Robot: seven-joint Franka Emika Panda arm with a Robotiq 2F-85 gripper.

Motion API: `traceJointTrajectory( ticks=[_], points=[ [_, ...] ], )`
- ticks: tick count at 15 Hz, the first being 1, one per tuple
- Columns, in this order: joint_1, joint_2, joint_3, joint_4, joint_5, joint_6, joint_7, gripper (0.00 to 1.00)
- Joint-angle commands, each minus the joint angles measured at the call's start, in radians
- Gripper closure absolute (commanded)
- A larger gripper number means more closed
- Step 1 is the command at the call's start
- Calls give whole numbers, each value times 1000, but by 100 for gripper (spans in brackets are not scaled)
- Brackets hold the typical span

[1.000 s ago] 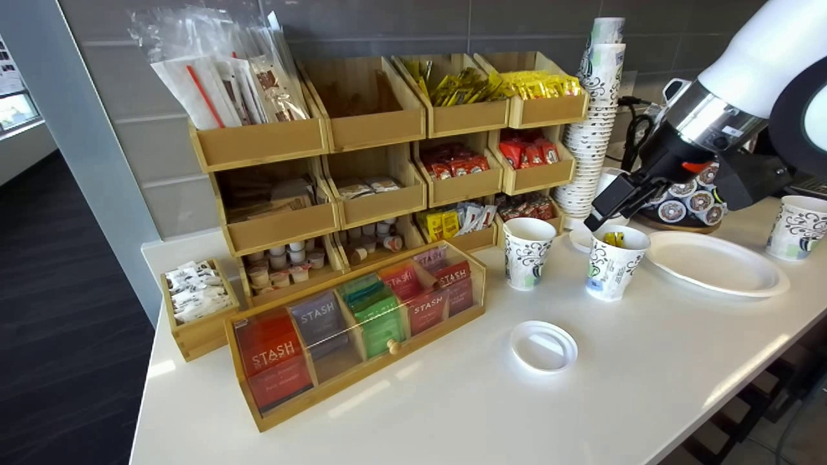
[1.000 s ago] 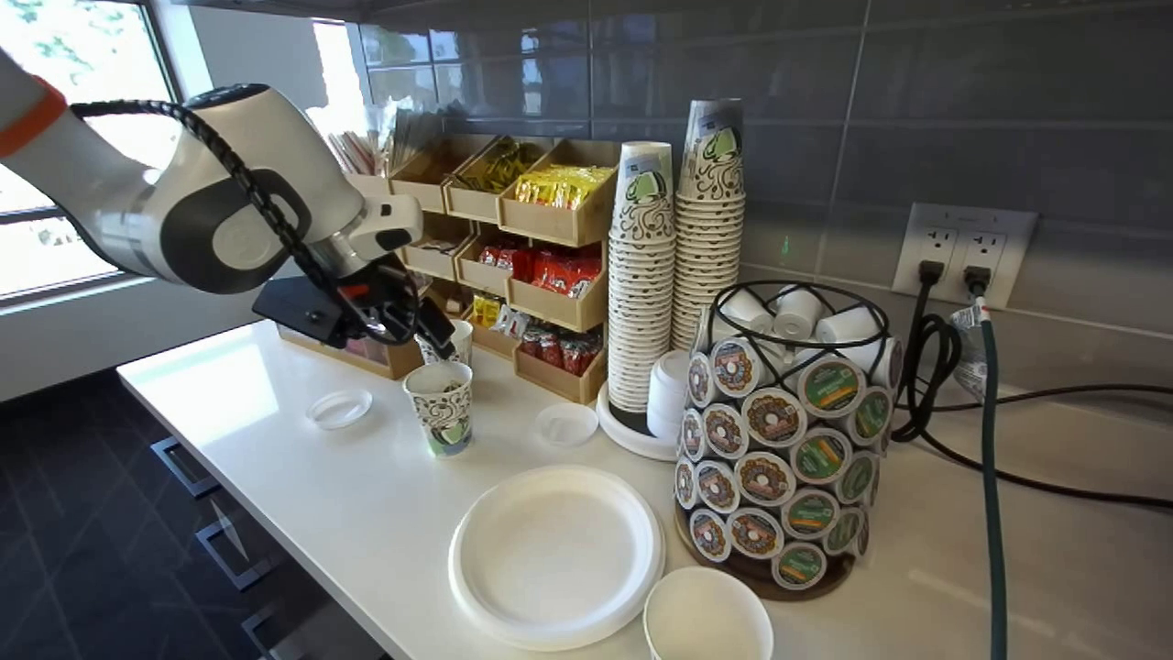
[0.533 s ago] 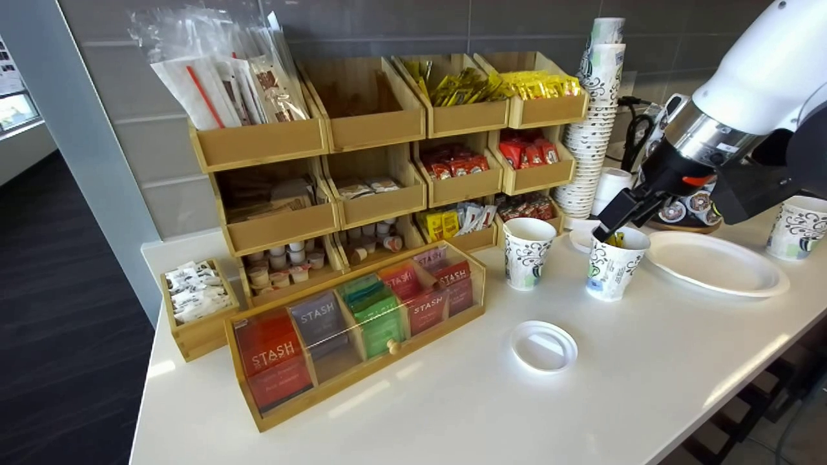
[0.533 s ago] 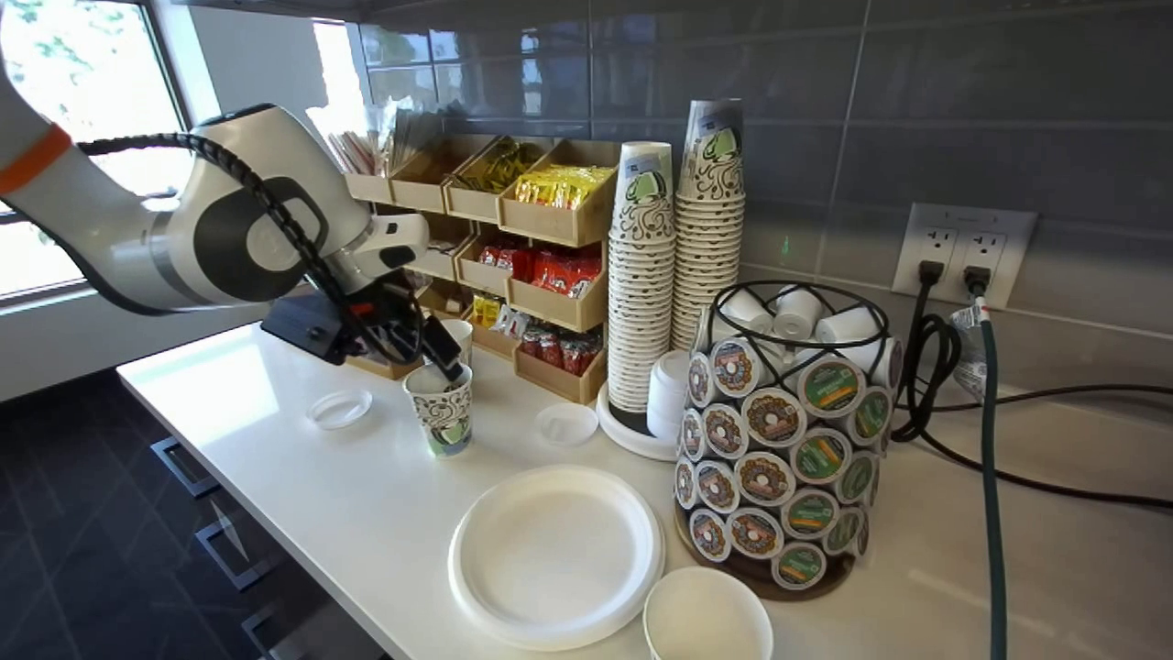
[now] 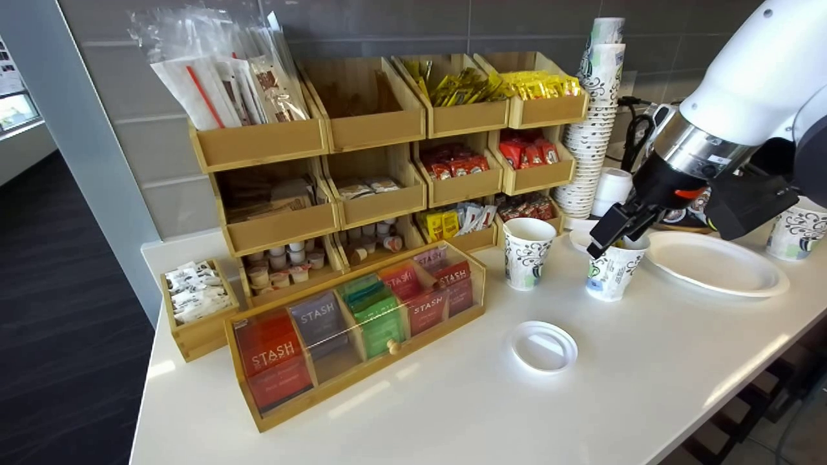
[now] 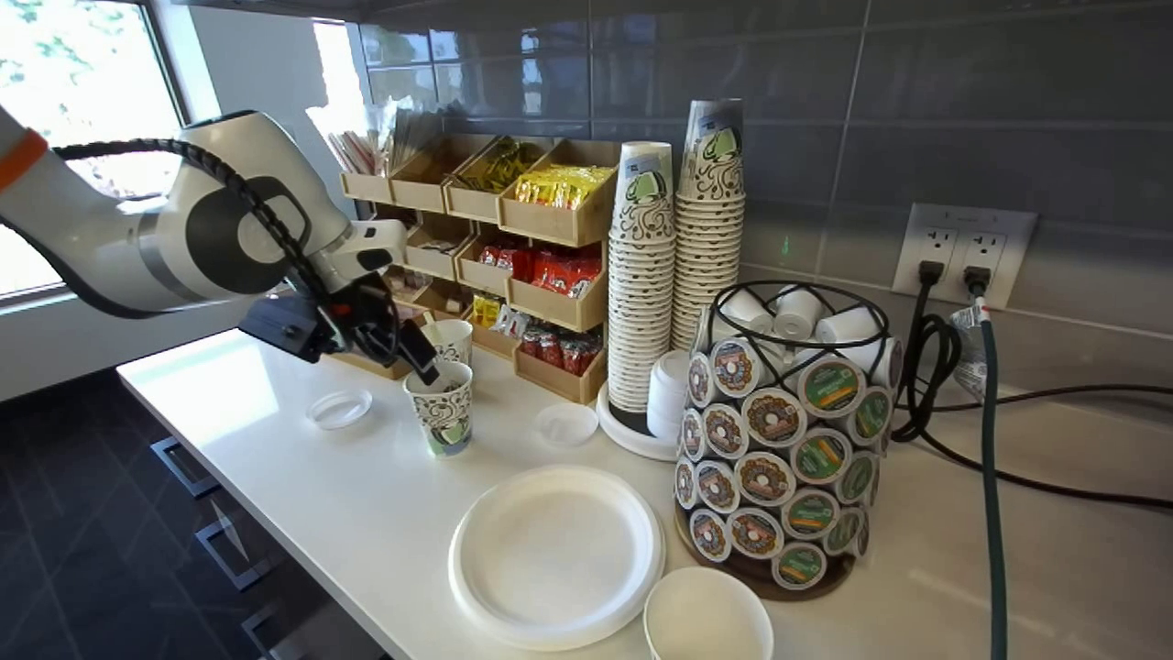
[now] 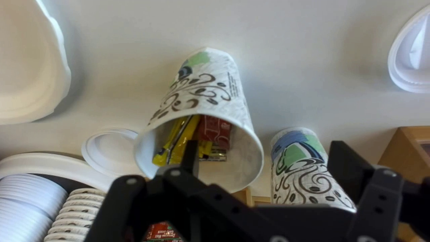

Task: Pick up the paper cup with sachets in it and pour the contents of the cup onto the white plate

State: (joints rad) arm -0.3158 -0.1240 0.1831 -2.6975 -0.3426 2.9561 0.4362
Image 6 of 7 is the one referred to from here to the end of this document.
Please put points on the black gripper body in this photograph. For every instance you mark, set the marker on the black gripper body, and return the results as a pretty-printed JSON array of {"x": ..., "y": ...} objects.
[{"x": 359, "y": 317}]

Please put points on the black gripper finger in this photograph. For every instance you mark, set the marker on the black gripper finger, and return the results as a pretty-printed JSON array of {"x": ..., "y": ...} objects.
[
  {"x": 422, "y": 360},
  {"x": 396, "y": 337}
]

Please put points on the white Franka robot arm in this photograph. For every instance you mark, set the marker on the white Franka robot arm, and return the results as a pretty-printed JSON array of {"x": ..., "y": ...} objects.
[{"x": 146, "y": 243}]

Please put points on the white plastic cup lid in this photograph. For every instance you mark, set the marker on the white plastic cup lid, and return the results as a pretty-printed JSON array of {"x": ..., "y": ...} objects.
[{"x": 339, "y": 408}]

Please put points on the tall paper cup stack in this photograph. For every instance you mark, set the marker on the tall paper cup stack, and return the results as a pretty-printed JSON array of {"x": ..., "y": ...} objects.
[
  {"x": 637, "y": 293},
  {"x": 707, "y": 231}
]

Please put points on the white oval plate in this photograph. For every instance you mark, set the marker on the white oval plate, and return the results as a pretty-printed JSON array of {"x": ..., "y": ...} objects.
[{"x": 556, "y": 553}]

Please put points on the bamboo storage bin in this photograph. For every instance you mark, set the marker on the bamboo storage bin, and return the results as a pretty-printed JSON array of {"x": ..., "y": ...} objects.
[
  {"x": 414, "y": 193},
  {"x": 369, "y": 187},
  {"x": 471, "y": 201},
  {"x": 425, "y": 298},
  {"x": 551, "y": 226},
  {"x": 551, "y": 311},
  {"x": 496, "y": 341},
  {"x": 480, "y": 283},
  {"x": 425, "y": 258},
  {"x": 556, "y": 381}
]

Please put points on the yellow tea packet pile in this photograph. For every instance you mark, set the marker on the yellow tea packet pile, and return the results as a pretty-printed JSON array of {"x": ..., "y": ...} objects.
[{"x": 485, "y": 311}]

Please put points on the red sachet pile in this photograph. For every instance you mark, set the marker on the red sachet pile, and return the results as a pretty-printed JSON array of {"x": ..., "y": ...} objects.
[
  {"x": 569, "y": 276},
  {"x": 498, "y": 258}
]

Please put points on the dark red packet pile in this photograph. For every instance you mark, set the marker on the dark red packet pile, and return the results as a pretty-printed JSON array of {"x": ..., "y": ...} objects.
[{"x": 563, "y": 344}]

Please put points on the small white lid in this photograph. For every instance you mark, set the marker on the small white lid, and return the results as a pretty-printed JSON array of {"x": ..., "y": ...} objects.
[{"x": 565, "y": 427}]

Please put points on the yellow green sachet pile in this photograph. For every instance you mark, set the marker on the yellow green sachet pile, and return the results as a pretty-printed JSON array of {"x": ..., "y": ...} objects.
[{"x": 498, "y": 170}]

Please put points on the bright yellow sachet pile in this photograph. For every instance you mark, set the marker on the bright yellow sachet pile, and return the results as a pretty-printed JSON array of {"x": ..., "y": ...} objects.
[{"x": 563, "y": 184}]

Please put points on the white lid stack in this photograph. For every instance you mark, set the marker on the white lid stack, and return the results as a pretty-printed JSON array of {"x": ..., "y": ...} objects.
[{"x": 664, "y": 398}]

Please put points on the dark base cabinet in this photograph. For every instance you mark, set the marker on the dark base cabinet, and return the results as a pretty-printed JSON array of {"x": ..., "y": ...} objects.
[{"x": 243, "y": 562}]

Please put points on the bright window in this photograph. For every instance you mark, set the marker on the bright window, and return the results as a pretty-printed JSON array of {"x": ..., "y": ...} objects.
[{"x": 85, "y": 61}]

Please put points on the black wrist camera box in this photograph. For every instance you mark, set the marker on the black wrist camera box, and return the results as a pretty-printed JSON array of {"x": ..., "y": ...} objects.
[{"x": 282, "y": 326}]

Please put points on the white wall outlet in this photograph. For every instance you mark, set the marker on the white wall outlet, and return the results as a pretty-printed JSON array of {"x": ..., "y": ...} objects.
[{"x": 1013, "y": 243}]

